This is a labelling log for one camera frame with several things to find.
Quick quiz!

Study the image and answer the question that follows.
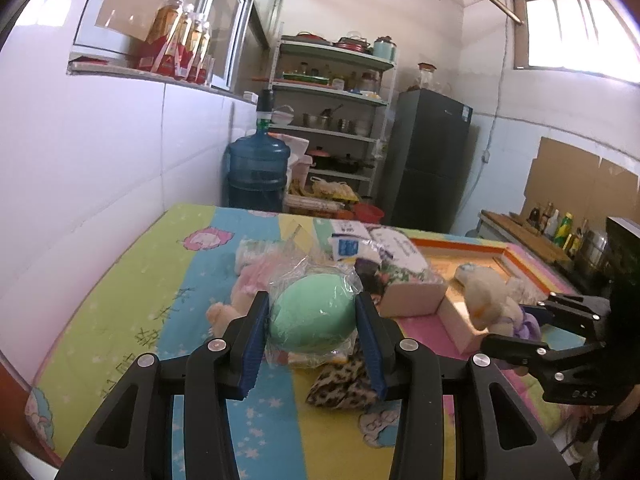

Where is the clay pot with red lid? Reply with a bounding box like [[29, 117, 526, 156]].
[[306, 146, 334, 170]]

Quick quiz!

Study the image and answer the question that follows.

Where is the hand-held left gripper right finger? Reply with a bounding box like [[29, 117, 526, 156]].
[[353, 291, 576, 480]]

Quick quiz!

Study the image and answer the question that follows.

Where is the glass jar with red lid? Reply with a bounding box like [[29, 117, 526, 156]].
[[417, 62, 439, 91]]

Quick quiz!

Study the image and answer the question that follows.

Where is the aluminium sliding window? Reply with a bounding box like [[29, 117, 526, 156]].
[[72, 0, 262, 94]]

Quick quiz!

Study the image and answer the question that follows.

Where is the dark grey refrigerator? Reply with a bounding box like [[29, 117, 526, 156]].
[[380, 87, 474, 234]]

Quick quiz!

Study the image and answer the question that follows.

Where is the red flat box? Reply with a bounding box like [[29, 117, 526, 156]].
[[67, 55, 111, 74]]

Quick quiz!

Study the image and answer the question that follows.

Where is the cardboard sheet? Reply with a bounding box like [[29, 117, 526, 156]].
[[522, 136, 640, 232]]

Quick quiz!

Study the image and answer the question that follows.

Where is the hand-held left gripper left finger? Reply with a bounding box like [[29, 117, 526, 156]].
[[56, 290, 273, 480]]

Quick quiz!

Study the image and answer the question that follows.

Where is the teal canister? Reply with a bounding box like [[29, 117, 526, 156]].
[[372, 36, 399, 61]]

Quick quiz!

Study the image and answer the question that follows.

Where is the white metal shelf rack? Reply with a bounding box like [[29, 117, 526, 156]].
[[267, 35, 399, 211]]

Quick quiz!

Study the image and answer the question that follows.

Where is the pink and beige plush doll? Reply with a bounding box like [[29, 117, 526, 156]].
[[206, 247, 303, 332]]

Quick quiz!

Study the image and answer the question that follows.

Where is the metal pot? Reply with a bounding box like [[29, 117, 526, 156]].
[[577, 230, 609, 274]]

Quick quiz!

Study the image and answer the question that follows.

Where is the blue water jug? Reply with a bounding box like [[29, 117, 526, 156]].
[[226, 130, 292, 213]]

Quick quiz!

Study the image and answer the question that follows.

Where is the small barred window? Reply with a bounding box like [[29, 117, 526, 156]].
[[512, 0, 640, 84]]

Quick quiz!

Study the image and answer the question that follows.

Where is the red plastic basin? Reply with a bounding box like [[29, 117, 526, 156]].
[[352, 203, 385, 224]]

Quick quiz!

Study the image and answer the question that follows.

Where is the colourful cartoon bed sheet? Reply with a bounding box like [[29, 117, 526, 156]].
[[25, 202, 608, 480]]

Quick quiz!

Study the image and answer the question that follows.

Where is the leopard print cloth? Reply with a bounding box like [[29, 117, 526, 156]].
[[306, 344, 379, 412]]

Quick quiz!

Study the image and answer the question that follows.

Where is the red pot with glass lid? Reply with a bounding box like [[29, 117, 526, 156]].
[[334, 31, 374, 54]]

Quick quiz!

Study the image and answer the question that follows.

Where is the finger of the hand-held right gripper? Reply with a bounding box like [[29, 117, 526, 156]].
[[537, 291, 613, 334], [480, 335, 591, 386]]

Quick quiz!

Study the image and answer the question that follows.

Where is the black wok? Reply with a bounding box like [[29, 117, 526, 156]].
[[330, 155, 376, 175]]

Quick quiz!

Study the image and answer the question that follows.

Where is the beige plush toy purple dress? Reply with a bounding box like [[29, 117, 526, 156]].
[[454, 262, 543, 343]]

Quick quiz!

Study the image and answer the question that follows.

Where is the black cloth item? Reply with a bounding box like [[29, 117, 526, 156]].
[[354, 257, 386, 293]]

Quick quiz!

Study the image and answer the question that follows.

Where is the orange rimmed cardboard box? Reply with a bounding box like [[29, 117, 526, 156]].
[[410, 239, 578, 357]]

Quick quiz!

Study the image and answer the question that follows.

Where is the dark sauce bottle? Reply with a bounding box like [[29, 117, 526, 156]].
[[529, 202, 549, 233]]

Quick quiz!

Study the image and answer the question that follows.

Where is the black water pump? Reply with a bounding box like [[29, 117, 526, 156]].
[[255, 89, 276, 133]]

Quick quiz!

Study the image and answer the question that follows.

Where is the plastic bag of food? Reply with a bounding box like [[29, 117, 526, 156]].
[[310, 176, 359, 201]]

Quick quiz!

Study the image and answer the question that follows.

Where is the blue and white tissue pack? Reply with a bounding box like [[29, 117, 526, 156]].
[[329, 219, 382, 262]]

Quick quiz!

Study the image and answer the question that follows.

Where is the green plastic bottle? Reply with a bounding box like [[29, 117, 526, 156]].
[[556, 212, 575, 249]]

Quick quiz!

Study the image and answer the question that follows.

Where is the red label drink bottle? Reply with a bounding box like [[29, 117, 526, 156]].
[[186, 12, 206, 83], [139, 0, 187, 73], [170, 4, 197, 79], [197, 21, 214, 86]]

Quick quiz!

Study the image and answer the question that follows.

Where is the white cardboard box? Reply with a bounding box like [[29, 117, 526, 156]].
[[369, 224, 449, 317]]

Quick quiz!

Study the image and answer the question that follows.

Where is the green foam egg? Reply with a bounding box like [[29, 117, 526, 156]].
[[263, 255, 363, 368]]

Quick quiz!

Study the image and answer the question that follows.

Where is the white flour sack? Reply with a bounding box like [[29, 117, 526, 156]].
[[272, 132, 308, 162]]

